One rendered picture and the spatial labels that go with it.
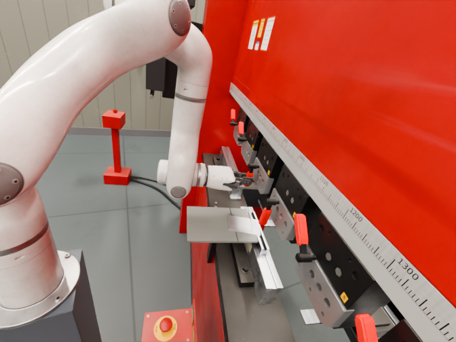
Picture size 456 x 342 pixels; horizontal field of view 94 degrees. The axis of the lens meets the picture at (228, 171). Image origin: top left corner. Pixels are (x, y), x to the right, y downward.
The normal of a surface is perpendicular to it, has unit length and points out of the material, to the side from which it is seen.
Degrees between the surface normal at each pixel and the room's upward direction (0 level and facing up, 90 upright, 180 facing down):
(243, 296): 0
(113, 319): 0
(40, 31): 90
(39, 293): 90
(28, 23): 90
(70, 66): 69
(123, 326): 0
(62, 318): 90
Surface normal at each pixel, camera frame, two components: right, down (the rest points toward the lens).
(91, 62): 0.64, 0.30
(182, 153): 0.26, -0.20
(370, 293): 0.16, 0.53
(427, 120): -0.97, -0.09
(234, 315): 0.20, -0.84
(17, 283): 0.49, 0.52
